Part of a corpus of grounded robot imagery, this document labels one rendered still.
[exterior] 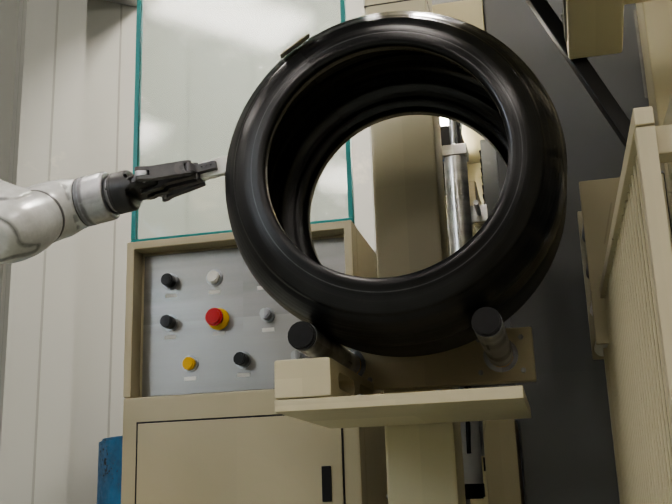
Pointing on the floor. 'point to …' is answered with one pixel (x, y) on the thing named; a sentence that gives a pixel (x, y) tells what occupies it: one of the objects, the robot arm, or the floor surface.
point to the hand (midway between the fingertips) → (219, 167)
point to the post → (422, 252)
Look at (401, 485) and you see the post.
